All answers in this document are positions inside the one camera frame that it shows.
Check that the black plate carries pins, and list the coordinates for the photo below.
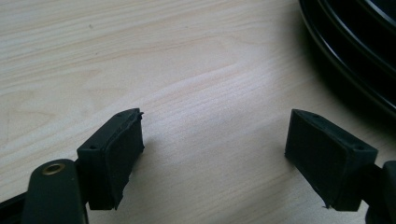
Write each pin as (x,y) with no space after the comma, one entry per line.
(358,40)

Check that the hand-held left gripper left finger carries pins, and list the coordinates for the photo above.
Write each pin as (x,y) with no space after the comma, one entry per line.
(109,161)

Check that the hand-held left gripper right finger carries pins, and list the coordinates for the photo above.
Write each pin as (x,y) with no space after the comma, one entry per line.
(327,161)

